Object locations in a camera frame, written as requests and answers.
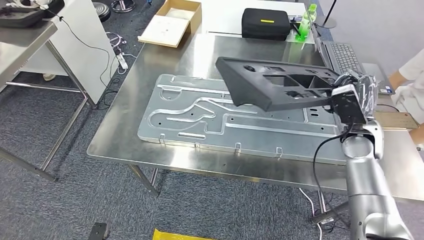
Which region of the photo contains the white power cable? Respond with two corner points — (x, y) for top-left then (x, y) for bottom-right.
(105, 31), (138, 75)

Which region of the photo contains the thin tan board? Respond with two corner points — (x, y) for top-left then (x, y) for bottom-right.
(374, 111), (421, 131)

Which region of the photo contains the black cable coil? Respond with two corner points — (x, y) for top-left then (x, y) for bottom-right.
(94, 77), (122, 110)

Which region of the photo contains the thin white cable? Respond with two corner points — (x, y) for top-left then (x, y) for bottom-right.
(298, 188), (324, 240)

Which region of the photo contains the black moulded part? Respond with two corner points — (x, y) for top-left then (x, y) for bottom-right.
(0, 0), (65, 29)

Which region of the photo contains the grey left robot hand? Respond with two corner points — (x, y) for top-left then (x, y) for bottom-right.
(87, 222), (110, 240)

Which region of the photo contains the stamped sheet metal part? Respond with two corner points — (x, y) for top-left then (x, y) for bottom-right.
(137, 73), (348, 166)

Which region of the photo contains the white power strip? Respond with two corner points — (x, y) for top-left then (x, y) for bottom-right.
(116, 53), (129, 70)

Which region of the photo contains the grey laptop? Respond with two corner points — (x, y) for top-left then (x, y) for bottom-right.
(306, 9), (396, 96)

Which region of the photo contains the green plastic bottle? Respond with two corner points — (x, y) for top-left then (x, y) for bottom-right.
(295, 3), (318, 43)

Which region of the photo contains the steel table with legs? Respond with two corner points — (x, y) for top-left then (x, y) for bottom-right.
(0, 21), (97, 183)

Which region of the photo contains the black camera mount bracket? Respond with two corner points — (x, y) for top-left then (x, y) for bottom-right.
(329, 93), (368, 126)

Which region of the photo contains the yellow floor tape square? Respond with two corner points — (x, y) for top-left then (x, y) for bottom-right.
(152, 228), (216, 240)

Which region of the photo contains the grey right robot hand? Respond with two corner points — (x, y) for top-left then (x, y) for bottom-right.
(334, 69), (380, 120)

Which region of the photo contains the person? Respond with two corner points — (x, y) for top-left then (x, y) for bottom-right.
(388, 47), (424, 150)

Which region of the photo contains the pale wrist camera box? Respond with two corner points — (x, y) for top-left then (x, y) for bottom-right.
(331, 84), (358, 100)

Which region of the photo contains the pale wooden tray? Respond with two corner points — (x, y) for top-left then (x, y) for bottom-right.
(155, 0), (203, 34)

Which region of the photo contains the steel workbench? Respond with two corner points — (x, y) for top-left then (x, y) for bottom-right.
(86, 33), (424, 226)

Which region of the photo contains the white table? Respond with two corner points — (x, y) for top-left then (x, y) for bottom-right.
(190, 0), (316, 44)

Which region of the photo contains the black plastic panel part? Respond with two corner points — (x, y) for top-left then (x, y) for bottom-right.
(215, 56), (342, 113)

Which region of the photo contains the white cabinet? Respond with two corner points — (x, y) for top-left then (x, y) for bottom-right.
(19, 0), (120, 105)

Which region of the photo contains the thin black hanging cable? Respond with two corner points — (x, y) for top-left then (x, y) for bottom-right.
(31, 0), (112, 84)

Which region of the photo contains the black case with yellow label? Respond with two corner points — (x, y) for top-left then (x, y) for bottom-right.
(241, 7), (292, 42)

